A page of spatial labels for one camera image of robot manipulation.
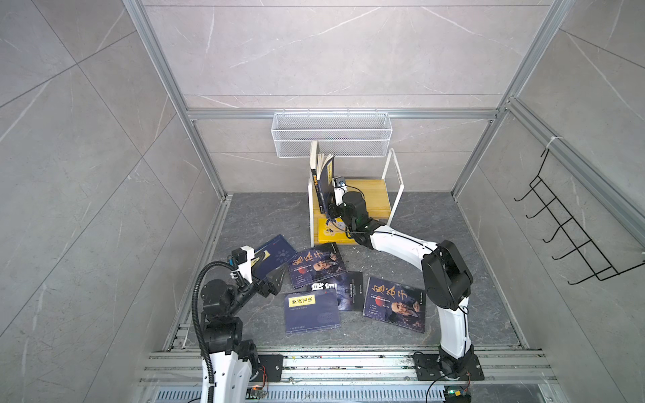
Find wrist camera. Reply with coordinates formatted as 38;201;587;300
230;245;255;284
333;176;347;191

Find black wire hook rack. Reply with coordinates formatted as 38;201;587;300
513;149;644;285

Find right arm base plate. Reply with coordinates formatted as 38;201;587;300
412;347;485;381

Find navy book yin-yang cover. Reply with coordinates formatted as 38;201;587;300
252;234;297;280

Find navy yellow-label front book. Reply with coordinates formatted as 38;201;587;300
284;289;341;334

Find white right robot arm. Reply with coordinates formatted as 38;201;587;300
327;191;475;379

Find black corrugated cable hose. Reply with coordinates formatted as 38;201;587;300
190;260;238;403

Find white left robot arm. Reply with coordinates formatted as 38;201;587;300
191;261;284;402

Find black yellow book on shelf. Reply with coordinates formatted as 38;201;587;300
309;140;321;202

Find black white-title book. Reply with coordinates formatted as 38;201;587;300
305;271;364;312

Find dark portrait book left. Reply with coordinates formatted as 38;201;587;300
287;243;347;289

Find dark book pages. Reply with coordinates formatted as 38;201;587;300
316;153;334;217

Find white metal wooden shelf rack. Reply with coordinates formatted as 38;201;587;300
307;142;405;246

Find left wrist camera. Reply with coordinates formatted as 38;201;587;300
230;245;255;284

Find dark portrait book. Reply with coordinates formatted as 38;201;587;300
363;276;426;333
287;243;347;289

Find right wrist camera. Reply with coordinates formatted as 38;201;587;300
333;176;347;191

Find white mesh wall basket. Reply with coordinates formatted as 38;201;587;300
270;112;393;158

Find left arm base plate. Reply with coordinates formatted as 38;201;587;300
250;354;285;383

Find dark portrait book right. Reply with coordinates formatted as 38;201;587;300
363;276;426;333

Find yellow cartoon cover book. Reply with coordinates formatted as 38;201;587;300
314;218;356;245

